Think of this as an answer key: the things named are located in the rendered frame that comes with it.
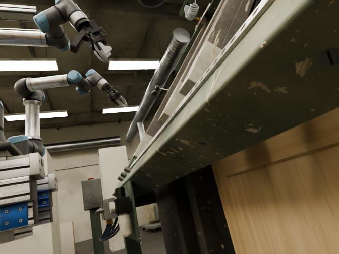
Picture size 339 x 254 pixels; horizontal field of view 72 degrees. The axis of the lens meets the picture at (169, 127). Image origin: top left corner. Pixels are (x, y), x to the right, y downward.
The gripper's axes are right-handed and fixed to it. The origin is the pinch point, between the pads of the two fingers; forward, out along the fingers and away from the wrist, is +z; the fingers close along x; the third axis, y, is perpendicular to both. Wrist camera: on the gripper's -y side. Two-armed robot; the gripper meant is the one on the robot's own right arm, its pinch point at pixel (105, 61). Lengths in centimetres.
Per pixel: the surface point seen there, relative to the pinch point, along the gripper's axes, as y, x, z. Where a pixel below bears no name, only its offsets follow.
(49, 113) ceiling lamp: 33, 599, -257
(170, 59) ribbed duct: 232, 265, -92
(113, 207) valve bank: -31, 12, 51
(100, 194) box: -27, 73, 41
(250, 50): -19, -72, 45
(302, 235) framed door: -10, -44, 79
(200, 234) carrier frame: -14, -1, 79
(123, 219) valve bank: -31, 12, 57
